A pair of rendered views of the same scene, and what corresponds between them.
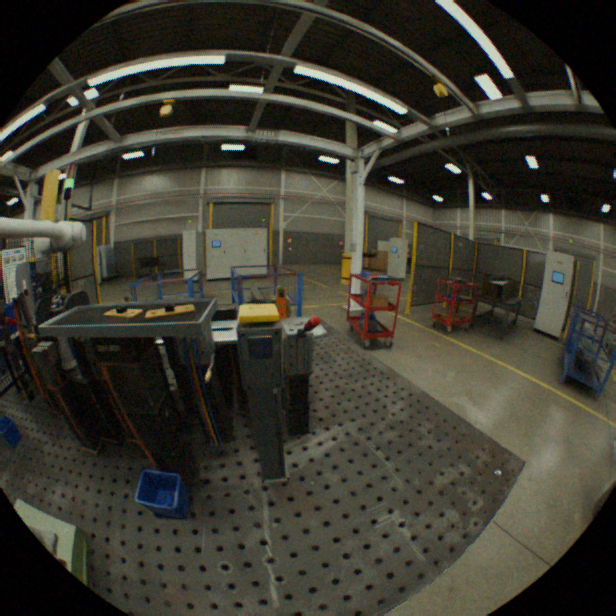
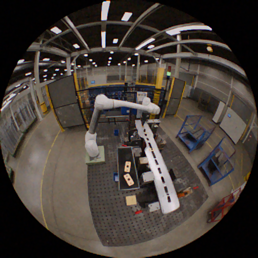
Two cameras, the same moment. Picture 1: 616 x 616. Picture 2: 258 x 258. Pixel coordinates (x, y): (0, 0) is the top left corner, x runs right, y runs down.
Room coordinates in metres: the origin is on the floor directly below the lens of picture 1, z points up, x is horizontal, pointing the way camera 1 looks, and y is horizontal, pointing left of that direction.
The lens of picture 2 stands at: (0.28, 0.09, 1.73)
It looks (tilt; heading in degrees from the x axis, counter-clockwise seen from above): 39 degrees down; 96
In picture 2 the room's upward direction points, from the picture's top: 3 degrees clockwise
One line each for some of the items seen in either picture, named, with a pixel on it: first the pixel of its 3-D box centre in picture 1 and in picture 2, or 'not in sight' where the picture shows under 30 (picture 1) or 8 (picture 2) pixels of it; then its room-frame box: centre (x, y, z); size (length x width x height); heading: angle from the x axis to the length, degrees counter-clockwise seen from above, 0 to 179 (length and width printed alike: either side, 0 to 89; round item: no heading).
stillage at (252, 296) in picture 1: (261, 300); (220, 159); (3.00, 0.68, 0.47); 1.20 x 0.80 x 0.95; 25
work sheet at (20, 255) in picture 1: (14, 274); (141, 98); (0.35, 1.65, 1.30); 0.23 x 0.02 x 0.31; 15
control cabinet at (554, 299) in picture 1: (556, 286); not in sight; (2.63, -5.89, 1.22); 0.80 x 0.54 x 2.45; 23
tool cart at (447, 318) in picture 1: (454, 304); not in sight; (3.21, -2.68, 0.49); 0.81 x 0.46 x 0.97; 101
